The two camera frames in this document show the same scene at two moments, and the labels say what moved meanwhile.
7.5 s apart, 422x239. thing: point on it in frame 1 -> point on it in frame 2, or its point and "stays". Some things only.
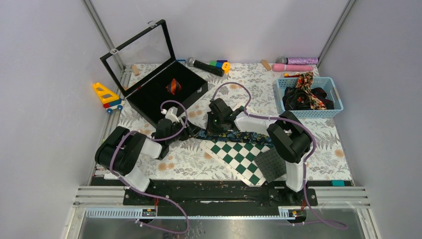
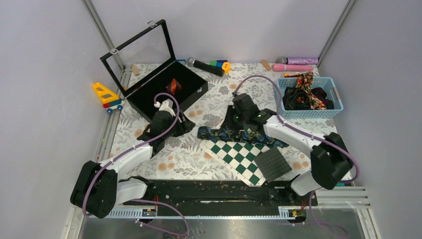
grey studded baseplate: (271, 165) stays
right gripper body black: (215, 126) -> (235, 120)
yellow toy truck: (111, 101) stays
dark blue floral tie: (243, 137) stays
